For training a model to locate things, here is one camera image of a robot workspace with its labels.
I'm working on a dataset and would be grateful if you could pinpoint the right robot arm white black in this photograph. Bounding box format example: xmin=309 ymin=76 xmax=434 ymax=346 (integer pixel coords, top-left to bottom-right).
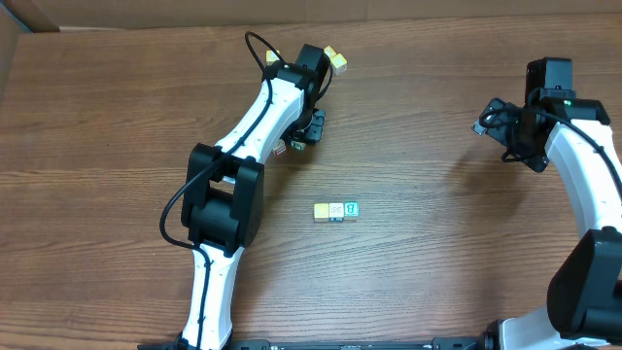
xmin=472 ymin=57 xmax=621 ymax=349

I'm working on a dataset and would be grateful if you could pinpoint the white wooden block green side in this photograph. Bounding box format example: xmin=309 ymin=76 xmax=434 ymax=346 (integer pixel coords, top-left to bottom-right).
xmin=291 ymin=141 xmax=306 ymax=152

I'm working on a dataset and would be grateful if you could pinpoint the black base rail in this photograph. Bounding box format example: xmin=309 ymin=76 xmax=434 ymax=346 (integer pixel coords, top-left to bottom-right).
xmin=137 ymin=336 xmax=492 ymax=350

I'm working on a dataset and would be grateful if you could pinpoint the yellow wooden block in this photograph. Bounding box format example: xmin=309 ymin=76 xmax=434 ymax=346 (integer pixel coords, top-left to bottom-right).
xmin=313 ymin=203 xmax=330 ymax=222
xmin=324 ymin=46 xmax=337 ymax=59
xmin=330 ymin=53 xmax=348 ymax=75
xmin=265 ymin=50 xmax=280 ymax=66

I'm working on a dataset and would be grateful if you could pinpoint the tan wooden block blue side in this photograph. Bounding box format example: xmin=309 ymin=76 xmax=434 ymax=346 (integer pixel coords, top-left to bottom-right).
xmin=328 ymin=202 xmax=345 ymax=222

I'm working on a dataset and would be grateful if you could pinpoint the green wooden block letter B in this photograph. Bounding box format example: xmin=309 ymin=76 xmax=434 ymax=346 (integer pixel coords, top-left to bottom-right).
xmin=344 ymin=201 xmax=360 ymax=221

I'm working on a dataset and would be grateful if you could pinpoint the white wooden block red drawing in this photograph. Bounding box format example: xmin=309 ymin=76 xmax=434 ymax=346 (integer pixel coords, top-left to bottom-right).
xmin=272 ymin=139 xmax=287 ymax=156

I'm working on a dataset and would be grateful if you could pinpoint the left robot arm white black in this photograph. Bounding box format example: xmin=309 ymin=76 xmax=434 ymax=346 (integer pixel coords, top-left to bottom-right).
xmin=177 ymin=45 xmax=332 ymax=349

